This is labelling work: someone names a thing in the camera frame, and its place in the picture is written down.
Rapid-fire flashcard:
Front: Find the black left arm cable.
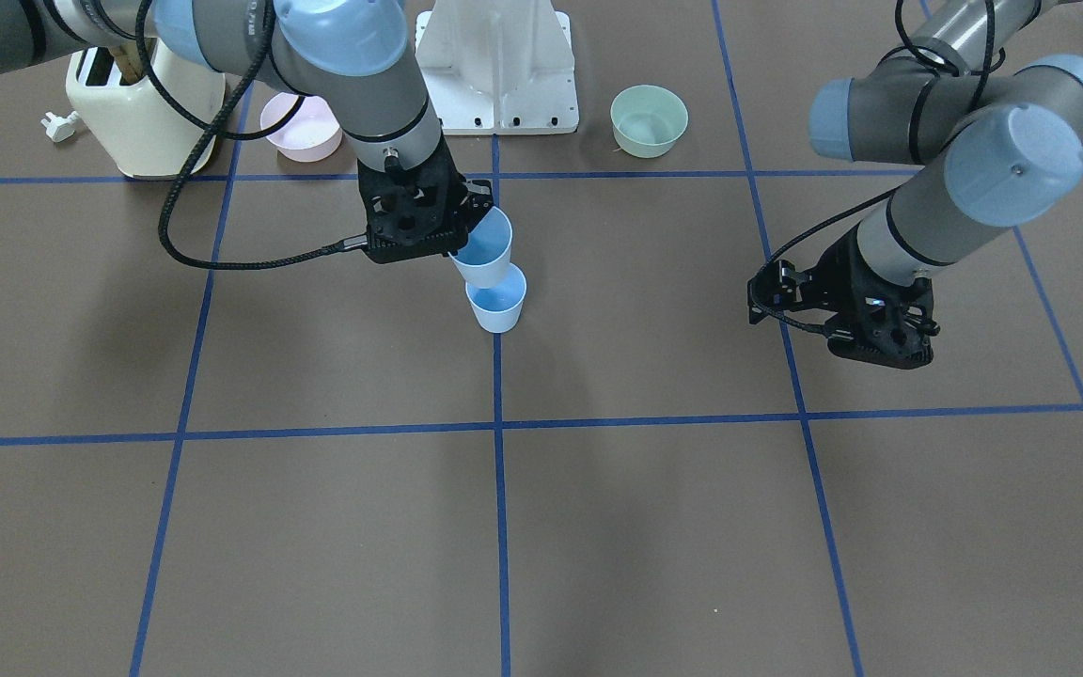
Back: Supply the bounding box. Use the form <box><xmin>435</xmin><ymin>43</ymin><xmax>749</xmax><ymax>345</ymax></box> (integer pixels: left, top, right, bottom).
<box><xmin>754</xmin><ymin>0</ymin><xmax>1008</xmax><ymax>337</ymax></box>

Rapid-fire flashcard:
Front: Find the white power plug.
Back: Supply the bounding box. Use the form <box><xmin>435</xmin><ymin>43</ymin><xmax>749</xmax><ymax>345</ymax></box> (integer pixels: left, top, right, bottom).
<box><xmin>41</xmin><ymin>110</ymin><xmax>82</xmax><ymax>143</ymax></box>

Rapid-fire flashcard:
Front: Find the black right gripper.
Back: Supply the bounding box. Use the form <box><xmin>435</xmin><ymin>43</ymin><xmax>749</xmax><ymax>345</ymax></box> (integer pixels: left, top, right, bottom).
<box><xmin>358</xmin><ymin>149</ymin><xmax>495</xmax><ymax>264</ymax></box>

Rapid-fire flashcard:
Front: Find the bread slice in toaster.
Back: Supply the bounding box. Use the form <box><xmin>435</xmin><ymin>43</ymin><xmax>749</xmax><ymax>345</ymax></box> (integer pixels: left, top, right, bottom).
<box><xmin>108</xmin><ymin>43</ymin><xmax>147</xmax><ymax>87</ymax></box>

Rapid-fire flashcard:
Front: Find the cream toaster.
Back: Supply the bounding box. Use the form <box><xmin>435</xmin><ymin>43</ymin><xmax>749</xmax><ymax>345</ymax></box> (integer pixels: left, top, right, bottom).
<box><xmin>65</xmin><ymin>38</ymin><xmax>227</xmax><ymax>181</ymax></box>

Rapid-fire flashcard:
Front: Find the green plastic bowl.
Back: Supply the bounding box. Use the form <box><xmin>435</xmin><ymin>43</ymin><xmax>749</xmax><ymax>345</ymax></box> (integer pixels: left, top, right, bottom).
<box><xmin>610</xmin><ymin>84</ymin><xmax>689</xmax><ymax>159</ymax></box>

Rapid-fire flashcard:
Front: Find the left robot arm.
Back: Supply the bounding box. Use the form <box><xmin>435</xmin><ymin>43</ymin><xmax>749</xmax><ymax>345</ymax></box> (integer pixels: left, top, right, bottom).
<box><xmin>747</xmin><ymin>1</ymin><xmax>1083</xmax><ymax>370</ymax></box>

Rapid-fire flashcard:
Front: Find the light blue plastic cup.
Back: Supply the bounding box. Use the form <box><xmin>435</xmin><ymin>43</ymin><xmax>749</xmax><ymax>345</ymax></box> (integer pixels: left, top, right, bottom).
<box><xmin>464</xmin><ymin>264</ymin><xmax>529</xmax><ymax>334</ymax></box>
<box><xmin>451</xmin><ymin>207</ymin><xmax>514</xmax><ymax>289</ymax></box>

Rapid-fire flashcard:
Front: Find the pink plastic bowl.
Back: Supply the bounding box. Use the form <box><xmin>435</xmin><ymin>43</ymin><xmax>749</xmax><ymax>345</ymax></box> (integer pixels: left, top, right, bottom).
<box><xmin>259</xmin><ymin>93</ymin><xmax>345</xmax><ymax>162</ymax></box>

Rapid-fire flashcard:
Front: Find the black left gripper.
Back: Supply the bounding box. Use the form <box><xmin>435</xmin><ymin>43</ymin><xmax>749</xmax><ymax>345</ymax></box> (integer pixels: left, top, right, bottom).
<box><xmin>747</xmin><ymin>227</ymin><xmax>940</xmax><ymax>370</ymax></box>

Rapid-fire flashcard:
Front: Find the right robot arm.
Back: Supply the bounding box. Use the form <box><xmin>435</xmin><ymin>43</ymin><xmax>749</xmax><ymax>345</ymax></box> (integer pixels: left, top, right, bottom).
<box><xmin>0</xmin><ymin>1</ymin><xmax>494</xmax><ymax>271</ymax></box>

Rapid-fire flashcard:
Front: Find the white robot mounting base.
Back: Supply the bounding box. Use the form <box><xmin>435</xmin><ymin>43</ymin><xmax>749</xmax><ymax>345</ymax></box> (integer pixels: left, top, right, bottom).
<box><xmin>412</xmin><ymin>1</ymin><xmax>580</xmax><ymax>136</ymax></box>

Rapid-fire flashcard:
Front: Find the black braided cable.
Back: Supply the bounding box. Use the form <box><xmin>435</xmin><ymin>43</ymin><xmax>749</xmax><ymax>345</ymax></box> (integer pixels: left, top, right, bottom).
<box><xmin>135</xmin><ymin>0</ymin><xmax>373</xmax><ymax>272</ymax></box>

